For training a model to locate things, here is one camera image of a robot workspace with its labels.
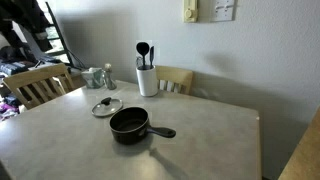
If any glass pot lid black knob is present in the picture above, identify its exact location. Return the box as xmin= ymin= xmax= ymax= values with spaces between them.
xmin=91 ymin=97 xmax=123 ymax=117

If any white utensil holder crock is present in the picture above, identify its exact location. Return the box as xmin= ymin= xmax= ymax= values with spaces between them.
xmin=136 ymin=65 xmax=158 ymax=97

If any black plastic spatula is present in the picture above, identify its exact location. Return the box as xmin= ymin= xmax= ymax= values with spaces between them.
xmin=149 ymin=46 xmax=154 ymax=69

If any black plastic ladle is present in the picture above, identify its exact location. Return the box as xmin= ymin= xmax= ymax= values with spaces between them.
xmin=136 ymin=42 xmax=149 ymax=70

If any green patterned tissue box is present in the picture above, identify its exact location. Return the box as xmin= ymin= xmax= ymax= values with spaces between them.
xmin=81 ymin=67 xmax=103 ymax=89

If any wooden chair left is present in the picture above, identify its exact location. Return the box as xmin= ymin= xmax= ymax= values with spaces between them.
xmin=3 ymin=63 xmax=75 ymax=109

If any wooden furniture edge right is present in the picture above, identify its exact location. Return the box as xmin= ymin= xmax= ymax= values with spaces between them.
xmin=278 ymin=108 xmax=320 ymax=180

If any metal wire whisk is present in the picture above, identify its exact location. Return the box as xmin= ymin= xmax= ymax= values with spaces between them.
xmin=136 ymin=56 xmax=143 ymax=68

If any black saucepan with handle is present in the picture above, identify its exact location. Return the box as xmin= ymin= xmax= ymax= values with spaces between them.
xmin=109 ymin=107 xmax=176 ymax=145

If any beige wall thermostat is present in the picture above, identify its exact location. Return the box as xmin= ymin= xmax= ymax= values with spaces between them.
xmin=183 ymin=0 xmax=198 ymax=23

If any white light switch plate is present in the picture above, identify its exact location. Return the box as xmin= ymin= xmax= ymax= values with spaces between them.
xmin=211 ymin=0 xmax=235 ymax=22

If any black ladder frame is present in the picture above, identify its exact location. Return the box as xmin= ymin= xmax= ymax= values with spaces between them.
xmin=45 ymin=2 xmax=85 ymax=69

